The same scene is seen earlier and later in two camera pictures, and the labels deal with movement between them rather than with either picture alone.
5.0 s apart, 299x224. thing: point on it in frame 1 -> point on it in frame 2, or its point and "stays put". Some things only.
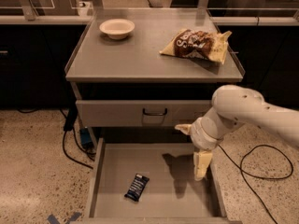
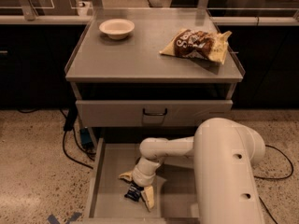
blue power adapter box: (86, 138) stays put
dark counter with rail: (35, 50) stays put
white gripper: (199, 135) -> (142, 178)
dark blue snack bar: (137, 187) stays put
